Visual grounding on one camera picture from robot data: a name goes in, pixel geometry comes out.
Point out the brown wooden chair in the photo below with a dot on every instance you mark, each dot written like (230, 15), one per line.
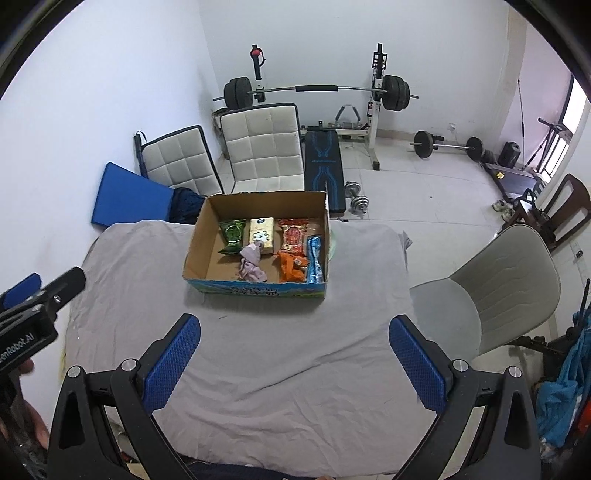
(575, 198)

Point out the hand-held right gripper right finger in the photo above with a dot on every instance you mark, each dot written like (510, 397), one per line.
(418, 364)

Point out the grey plastic chair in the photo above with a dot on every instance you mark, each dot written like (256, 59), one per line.
(503, 286)

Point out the pale yellow tissue pack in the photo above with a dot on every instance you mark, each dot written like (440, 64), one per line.
(261, 233)

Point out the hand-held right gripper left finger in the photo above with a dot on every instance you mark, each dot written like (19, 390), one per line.
(171, 364)

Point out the purple sock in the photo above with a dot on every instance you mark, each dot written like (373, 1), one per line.
(251, 270)

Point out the blue bag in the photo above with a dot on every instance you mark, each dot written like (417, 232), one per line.
(565, 397)

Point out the red snack packet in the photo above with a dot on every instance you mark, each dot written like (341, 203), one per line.
(293, 237)

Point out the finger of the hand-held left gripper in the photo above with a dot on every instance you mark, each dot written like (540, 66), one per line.
(64, 286)
(21, 288)

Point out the white quilted chair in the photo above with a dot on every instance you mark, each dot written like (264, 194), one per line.
(180, 159)
(261, 143)

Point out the long blue packet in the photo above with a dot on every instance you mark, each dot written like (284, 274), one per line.
(315, 258)

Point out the window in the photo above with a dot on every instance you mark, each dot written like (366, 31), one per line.
(575, 115)

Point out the black and blue weight bench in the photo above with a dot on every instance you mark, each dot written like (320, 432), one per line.
(323, 161)

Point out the white barbell rack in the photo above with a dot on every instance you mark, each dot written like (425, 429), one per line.
(375, 121)

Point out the orange snack packet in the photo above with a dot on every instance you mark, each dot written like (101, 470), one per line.
(288, 268)

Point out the chrome dumbbell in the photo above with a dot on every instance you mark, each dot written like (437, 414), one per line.
(359, 205)
(353, 188)

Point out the blue folded mat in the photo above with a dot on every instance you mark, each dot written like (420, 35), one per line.
(129, 194)

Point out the pair of white shoes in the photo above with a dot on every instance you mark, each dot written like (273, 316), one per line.
(502, 207)

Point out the black sticks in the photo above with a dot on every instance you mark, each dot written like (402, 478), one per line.
(582, 309)

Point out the dark blue cloth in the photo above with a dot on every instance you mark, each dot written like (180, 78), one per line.
(184, 207)

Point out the person's dark blue clothing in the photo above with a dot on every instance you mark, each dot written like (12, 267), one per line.
(254, 475)

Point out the person's left hand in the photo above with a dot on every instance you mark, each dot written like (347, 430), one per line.
(39, 429)

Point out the black rolled rod bag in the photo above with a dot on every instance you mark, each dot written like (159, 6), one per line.
(139, 154)

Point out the long barbell with black plates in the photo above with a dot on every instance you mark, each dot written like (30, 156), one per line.
(314, 87)

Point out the green snack packet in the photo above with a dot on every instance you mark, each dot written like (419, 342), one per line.
(233, 235)

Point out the black speaker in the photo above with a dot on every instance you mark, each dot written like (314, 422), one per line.
(509, 154)

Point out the printed cardboard box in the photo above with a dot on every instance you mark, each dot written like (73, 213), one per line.
(217, 272)

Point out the black padded bar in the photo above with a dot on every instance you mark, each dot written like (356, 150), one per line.
(535, 344)

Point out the pale green sheet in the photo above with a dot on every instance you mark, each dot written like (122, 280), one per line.
(331, 242)

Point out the thin black pole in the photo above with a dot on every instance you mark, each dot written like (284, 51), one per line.
(521, 110)

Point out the black treadmill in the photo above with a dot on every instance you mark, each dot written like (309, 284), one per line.
(512, 180)

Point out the short barbell with black plates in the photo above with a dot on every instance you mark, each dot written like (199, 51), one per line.
(422, 144)

